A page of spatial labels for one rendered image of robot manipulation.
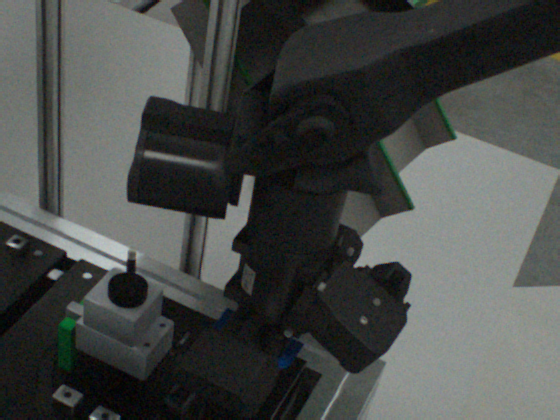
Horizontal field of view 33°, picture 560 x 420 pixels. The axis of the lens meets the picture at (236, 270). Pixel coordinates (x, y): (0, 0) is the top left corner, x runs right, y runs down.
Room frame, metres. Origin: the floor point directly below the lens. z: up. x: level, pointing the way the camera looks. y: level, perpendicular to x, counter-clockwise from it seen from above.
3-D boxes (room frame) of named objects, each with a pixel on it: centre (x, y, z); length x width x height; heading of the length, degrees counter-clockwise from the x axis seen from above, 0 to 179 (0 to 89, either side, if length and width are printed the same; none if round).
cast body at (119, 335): (0.50, 0.09, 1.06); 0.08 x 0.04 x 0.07; 70
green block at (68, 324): (0.50, 0.12, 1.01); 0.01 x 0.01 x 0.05; 70
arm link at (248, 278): (0.46, -0.03, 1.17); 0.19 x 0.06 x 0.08; 160
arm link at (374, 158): (0.46, -0.03, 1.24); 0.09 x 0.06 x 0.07; 89
